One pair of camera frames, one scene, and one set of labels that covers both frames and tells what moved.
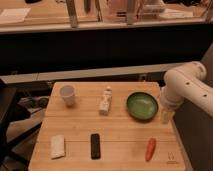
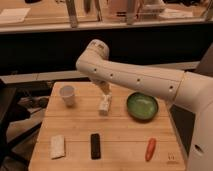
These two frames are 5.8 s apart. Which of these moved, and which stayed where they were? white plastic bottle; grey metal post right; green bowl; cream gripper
Moved: cream gripper
Stayed: green bowl; white plastic bottle; grey metal post right
